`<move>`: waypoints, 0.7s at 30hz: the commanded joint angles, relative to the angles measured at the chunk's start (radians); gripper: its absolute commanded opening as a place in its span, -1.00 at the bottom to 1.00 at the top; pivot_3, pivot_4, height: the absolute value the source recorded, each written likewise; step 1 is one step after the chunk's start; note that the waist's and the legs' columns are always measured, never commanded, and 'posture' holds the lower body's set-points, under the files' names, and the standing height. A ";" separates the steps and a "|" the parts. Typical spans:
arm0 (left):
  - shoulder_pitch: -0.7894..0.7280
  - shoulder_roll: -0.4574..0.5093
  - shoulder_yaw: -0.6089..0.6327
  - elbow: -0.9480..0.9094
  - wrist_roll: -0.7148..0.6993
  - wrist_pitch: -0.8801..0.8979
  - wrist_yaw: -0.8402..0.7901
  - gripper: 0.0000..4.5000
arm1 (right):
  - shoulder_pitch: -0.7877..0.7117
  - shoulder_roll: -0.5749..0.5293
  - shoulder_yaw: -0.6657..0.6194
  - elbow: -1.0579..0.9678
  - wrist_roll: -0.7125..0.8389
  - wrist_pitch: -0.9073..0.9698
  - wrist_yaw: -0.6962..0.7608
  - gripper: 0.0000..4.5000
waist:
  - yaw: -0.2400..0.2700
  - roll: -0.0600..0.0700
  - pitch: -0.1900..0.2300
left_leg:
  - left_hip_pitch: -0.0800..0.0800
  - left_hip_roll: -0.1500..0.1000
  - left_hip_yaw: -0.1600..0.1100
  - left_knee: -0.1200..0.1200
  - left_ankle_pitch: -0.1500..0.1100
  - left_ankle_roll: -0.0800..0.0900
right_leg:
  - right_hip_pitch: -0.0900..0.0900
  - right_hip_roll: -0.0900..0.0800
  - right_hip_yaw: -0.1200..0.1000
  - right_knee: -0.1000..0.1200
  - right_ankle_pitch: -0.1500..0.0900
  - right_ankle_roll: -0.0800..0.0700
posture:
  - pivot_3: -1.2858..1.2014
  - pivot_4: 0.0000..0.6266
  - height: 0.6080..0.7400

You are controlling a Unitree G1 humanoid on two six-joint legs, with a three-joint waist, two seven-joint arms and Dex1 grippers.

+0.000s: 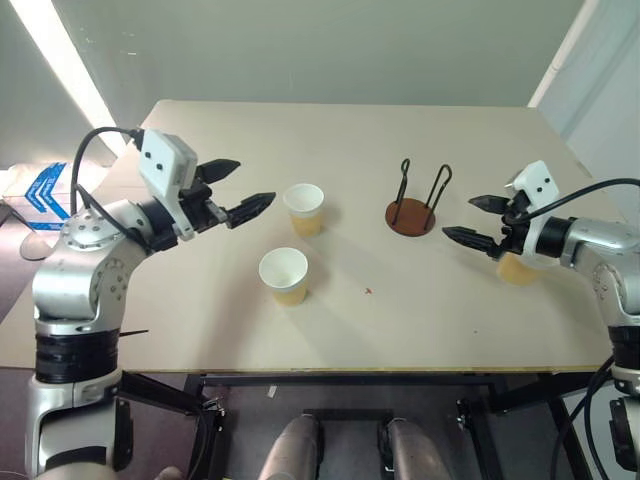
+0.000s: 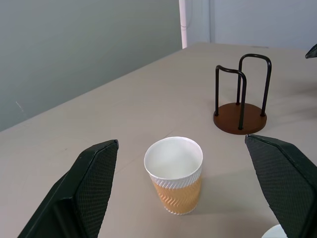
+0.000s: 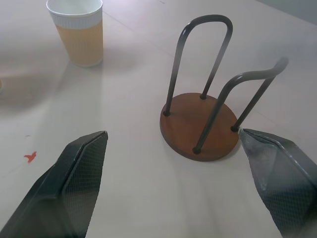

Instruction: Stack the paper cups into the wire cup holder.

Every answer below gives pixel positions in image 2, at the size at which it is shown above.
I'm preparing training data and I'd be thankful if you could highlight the white vertical pipe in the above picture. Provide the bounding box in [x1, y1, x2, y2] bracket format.
[178, 0, 188, 50]

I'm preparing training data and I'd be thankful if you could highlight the white object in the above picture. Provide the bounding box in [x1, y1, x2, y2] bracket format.
[261, 224, 289, 238]

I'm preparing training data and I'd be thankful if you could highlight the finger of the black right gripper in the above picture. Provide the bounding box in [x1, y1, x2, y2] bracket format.
[305, 44, 317, 60]

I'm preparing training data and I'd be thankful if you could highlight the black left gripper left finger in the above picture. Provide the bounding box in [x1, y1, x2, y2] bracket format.
[17, 139, 119, 238]

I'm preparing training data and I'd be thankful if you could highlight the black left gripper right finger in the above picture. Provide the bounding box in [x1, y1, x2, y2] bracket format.
[244, 134, 317, 238]

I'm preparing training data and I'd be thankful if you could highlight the wire cup holder wooden base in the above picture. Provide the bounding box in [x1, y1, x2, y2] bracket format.
[213, 54, 272, 135]

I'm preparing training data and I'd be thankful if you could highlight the orange ribbed paper cup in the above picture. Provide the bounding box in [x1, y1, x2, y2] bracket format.
[144, 136, 204, 216]

